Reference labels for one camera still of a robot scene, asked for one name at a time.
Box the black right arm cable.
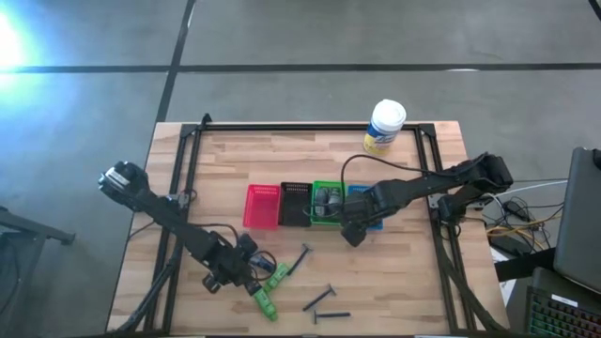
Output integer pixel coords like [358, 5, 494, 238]
[340, 153, 470, 201]

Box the backlit black keyboard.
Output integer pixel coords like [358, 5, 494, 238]
[523, 284, 601, 338]

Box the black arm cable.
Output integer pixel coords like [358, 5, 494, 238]
[190, 222, 241, 246]
[340, 153, 470, 201]

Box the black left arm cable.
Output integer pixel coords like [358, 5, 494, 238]
[190, 222, 241, 246]

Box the black strap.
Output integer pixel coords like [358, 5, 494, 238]
[492, 247, 558, 283]

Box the white floor cable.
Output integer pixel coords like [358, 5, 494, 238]
[487, 179, 570, 201]

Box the blue plastic basket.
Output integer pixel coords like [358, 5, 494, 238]
[346, 184, 385, 232]

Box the black screw middle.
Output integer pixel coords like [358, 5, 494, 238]
[302, 284, 337, 313]

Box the black plastic basket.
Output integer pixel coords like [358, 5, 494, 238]
[278, 181, 315, 228]

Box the grey laptop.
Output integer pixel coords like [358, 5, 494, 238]
[552, 146, 601, 295]

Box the yellow floor cable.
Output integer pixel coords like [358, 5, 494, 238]
[485, 216, 556, 238]

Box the small grey travel bottle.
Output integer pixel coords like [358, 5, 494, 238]
[327, 187, 344, 213]
[314, 187, 329, 218]

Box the black power adapter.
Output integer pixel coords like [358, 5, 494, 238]
[501, 199, 531, 223]

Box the green plastic basket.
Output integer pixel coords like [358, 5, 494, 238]
[309, 179, 347, 226]

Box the red plastic basket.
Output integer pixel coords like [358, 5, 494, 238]
[242, 183, 282, 231]

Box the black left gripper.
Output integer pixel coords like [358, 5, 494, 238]
[202, 234, 277, 296]

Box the black aluminium rig frame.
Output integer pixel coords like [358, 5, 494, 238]
[112, 112, 511, 335]

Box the Lysol wipes canister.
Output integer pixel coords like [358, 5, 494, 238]
[362, 98, 408, 156]

